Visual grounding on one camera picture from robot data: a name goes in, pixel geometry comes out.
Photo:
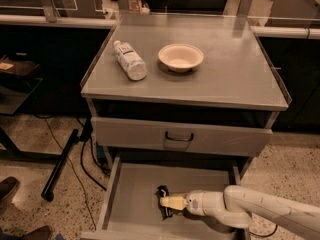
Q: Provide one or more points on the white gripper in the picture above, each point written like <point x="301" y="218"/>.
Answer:
<point x="194" y="203"/>

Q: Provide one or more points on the black rxbar chocolate wrapper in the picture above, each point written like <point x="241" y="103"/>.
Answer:
<point x="166" y="212"/>

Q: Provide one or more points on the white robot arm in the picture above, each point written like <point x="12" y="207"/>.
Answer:
<point x="233" y="207"/>

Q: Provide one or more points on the grey open middle drawer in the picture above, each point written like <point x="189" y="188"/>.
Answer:
<point x="130" y="210"/>

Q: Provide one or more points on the grey top drawer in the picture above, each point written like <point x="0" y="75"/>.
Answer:
<point x="195" y="138"/>

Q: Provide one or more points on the grey metal cabinet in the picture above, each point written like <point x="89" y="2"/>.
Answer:
<point x="235" y="85"/>

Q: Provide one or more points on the black floor stand bar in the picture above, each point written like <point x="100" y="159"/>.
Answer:
<point x="48" y="191"/>

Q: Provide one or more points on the brown shoe lower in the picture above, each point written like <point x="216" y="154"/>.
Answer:
<point x="41" y="233"/>

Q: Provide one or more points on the clear plastic water bottle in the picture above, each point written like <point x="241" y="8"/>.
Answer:
<point x="130" y="61"/>

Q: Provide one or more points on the white paper bowl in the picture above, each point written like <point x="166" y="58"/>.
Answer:
<point x="180" y="58"/>

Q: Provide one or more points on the black side table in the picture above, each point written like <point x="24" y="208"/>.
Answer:
<point x="14" y="91"/>

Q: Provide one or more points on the black drawer handle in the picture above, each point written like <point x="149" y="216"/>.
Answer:
<point x="179" y="138"/>

